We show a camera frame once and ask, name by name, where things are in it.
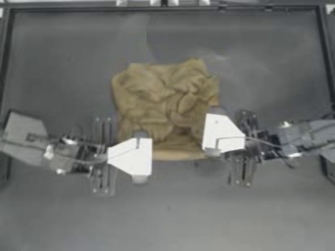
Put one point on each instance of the tan camouflage t-shirt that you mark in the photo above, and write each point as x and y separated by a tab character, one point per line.
161	98

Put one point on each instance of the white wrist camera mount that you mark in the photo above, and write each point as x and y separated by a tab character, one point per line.
220	130
132	158

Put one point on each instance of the silver metal bracket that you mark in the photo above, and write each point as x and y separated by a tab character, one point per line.
120	2

